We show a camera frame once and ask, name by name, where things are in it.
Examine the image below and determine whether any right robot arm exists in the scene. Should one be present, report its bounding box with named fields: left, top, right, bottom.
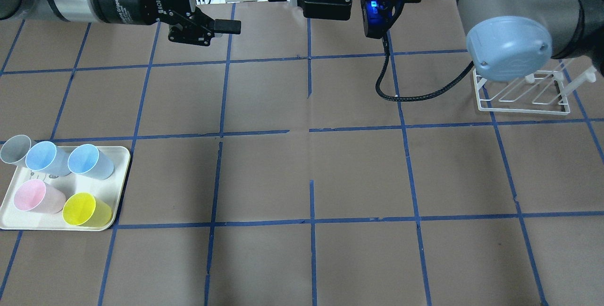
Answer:
left=269, top=0, right=604, bottom=81

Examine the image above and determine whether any light blue cup near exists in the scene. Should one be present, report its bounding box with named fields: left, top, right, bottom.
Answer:
left=67, top=144, right=115, bottom=180

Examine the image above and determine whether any light blue cup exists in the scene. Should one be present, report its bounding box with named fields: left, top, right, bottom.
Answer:
left=25, top=142, right=71, bottom=177
left=67, top=144, right=115, bottom=180

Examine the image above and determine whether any light blue cup far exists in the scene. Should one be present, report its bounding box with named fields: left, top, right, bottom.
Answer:
left=25, top=142, right=71, bottom=177

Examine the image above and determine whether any grey plastic cup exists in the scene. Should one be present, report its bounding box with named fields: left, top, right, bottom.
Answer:
left=0, top=135, right=35, bottom=168

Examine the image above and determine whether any yellow plastic cup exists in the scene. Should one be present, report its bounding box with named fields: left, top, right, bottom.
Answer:
left=62, top=192, right=114, bottom=227

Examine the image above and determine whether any pink plastic cup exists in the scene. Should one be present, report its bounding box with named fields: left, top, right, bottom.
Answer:
left=13, top=179, right=67, bottom=215

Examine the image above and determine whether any cream plastic tray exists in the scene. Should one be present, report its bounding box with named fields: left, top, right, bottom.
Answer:
left=0, top=146, right=130, bottom=231

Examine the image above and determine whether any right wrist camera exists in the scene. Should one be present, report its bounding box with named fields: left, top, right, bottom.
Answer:
left=361, top=0, right=394, bottom=39

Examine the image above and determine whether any black camera cable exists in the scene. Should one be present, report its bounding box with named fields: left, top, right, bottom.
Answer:
left=375, top=32, right=475, bottom=102

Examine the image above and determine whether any white wire cup rack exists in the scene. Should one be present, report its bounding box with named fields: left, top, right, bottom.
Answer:
left=472, top=59, right=598, bottom=115

